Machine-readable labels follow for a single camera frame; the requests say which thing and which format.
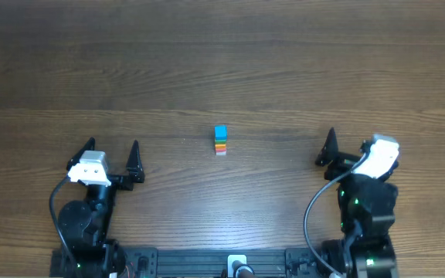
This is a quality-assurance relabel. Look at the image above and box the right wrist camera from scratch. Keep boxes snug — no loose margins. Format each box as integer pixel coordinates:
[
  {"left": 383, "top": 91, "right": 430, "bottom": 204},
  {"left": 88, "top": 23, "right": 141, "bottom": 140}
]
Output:
[{"left": 352, "top": 133, "right": 401, "bottom": 180}]

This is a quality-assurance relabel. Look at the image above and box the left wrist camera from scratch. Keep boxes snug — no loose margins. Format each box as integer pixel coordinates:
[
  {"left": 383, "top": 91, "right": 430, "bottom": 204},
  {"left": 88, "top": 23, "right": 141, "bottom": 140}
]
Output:
[{"left": 66, "top": 150, "right": 113, "bottom": 188}]

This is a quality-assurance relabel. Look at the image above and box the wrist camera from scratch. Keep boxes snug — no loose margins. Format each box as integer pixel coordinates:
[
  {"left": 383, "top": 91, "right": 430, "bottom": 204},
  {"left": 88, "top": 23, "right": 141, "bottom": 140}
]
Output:
[
  {"left": 352, "top": 133, "right": 401, "bottom": 180},
  {"left": 66, "top": 150, "right": 113, "bottom": 188}
]

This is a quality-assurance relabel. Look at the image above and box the blue cube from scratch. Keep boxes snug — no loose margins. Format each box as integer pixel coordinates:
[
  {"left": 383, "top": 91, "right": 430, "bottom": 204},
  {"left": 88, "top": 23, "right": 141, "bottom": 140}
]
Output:
[{"left": 214, "top": 124, "right": 229, "bottom": 142}]

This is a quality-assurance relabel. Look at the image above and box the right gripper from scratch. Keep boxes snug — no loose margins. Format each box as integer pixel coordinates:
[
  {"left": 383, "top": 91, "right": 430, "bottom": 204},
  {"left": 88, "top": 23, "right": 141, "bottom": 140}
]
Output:
[{"left": 314, "top": 127, "right": 363, "bottom": 182}]

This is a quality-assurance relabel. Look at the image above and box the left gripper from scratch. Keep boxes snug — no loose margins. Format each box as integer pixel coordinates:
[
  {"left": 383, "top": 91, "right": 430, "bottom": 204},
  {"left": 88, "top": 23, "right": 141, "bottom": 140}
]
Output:
[{"left": 66, "top": 137, "right": 146, "bottom": 192}]

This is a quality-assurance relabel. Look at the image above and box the mounting rail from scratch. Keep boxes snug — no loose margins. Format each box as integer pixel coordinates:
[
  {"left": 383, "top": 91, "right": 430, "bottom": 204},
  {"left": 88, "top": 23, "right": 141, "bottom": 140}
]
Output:
[{"left": 50, "top": 246, "right": 326, "bottom": 278}]

